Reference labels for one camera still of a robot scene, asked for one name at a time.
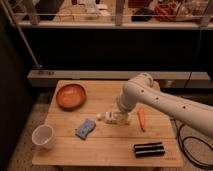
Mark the grey metal rail beam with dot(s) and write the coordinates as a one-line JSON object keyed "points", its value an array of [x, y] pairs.
{"points": [[191, 80]]}

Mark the black striped eraser block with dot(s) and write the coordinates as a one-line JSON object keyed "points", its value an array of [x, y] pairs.
{"points": [[149, 149]]}

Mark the red object on shelf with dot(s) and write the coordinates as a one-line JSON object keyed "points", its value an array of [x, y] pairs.
{"points": [[165, 12]]}

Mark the wooden table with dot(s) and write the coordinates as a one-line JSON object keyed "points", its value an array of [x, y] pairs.
{"points": [[107, 145]]}

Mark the white plastic cup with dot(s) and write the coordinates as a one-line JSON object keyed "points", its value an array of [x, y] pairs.
{"points": [[43, 136]]}

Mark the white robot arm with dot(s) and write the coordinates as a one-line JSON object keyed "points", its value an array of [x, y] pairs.
{"points": [[139, 90]]}

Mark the diagonal metal pole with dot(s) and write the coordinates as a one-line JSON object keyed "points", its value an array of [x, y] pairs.
{"points": [[38, 67]]}

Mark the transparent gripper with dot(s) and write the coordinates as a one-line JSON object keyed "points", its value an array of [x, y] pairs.
{"points": [[120, 117]]}

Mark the orange ceramic bowl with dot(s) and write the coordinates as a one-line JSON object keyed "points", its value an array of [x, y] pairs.
{"points": [[70, 96]]}

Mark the black object on shelf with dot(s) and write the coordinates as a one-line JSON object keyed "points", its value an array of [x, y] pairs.
{"points": [[142, 15]]}

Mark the orange carrot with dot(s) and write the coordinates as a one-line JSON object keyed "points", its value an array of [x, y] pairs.
{"points": [[141, 118]]}

